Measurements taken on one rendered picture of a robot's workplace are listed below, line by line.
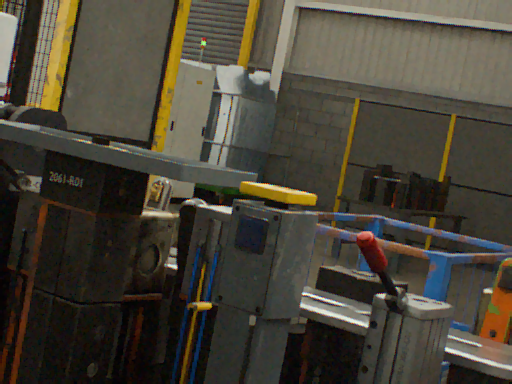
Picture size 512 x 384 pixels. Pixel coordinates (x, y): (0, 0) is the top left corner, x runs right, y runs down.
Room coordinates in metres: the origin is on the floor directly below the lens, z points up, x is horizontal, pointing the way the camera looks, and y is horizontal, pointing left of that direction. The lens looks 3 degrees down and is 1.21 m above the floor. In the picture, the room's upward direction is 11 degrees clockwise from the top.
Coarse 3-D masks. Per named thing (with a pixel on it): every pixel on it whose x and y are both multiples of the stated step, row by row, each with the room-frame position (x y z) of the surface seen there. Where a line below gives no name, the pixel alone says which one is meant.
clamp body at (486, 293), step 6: (486, 288) 1.38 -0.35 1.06; (492, 288) 1.39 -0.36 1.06; (486, 294) 1.38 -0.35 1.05; (480, 300) 1.38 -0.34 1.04; (486, 300) 1.38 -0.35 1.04; (480, 306) 1.38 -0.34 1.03; (486, 306) 1.37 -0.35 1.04; (480, 312) 1.38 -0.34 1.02; (480, 318) 1.38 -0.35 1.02; (480, 324) 1.38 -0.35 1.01; (474, 330) 1.38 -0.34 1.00; (480, 330) 1.37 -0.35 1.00; (510, 336) 1.35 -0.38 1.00; (510, 342) 1.35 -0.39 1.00
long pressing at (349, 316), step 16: (176, 256) 1.54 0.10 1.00; (304, 288) 1.45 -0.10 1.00; (304, 304) 1.28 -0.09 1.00; (320, 304) 1.33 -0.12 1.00; (336, 304) 1.38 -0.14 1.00; (352, 304) 1.39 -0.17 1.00; (368, 304) 1.42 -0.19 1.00; (320, 320) 1.26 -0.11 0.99; (336, 320) 1.25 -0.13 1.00; (352, 320) 1.24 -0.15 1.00; (368, 320) 1.28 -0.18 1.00; (448, 336) 1.28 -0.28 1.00; (464, 336) 1.30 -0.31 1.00; (448, 352) 1.16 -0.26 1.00; (464, 352) 1.16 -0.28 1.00; (480, 352) 1.20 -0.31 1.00; (496, 352) 1.22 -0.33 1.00; (480, 368) 1.14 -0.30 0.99; (496, 368) 1.13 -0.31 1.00
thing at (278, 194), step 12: (252, 192) 1.01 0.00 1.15; (264, 192) 1.01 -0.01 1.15; (276, 192) 1.00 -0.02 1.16; (288, 192) 0.99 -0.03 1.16; (300, 192) 1.03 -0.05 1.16; (264, 204) 1.03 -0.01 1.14; (276, 204) 1.02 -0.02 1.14; (288, 204) 1.03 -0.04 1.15; (300, 204) 1.02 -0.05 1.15; (312, 204) 1.03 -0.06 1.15
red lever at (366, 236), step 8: (368, 232) 0.99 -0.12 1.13; (360, 240) 0.99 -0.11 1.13; (368, 240) 0.99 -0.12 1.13; (360, 248) 0.99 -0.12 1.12; (368, 248) 0.99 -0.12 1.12; (376, 248) 1.00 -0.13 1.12; (368, 256) 1.00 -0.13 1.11; (376, 256) 1.00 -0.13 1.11; (384, 256) 1.02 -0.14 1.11; (368, 264) 1.02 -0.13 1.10; (376, 264) 1.01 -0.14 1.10; (384, 264) 1.02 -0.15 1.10; (376, 272) 1.02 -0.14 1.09; (384, 272) 1.03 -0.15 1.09; (384, 280) 1.04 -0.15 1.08; (392, 288) 1.05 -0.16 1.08; (400, 288) 1.07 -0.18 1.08; (384, 296) 1.07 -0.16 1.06; (392, 296) 1.07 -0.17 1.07; (400, 296) 1.06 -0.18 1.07; (392, 304) 1.07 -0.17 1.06; (400, 304) 1.07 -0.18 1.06; (400, 312) 1.07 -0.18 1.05
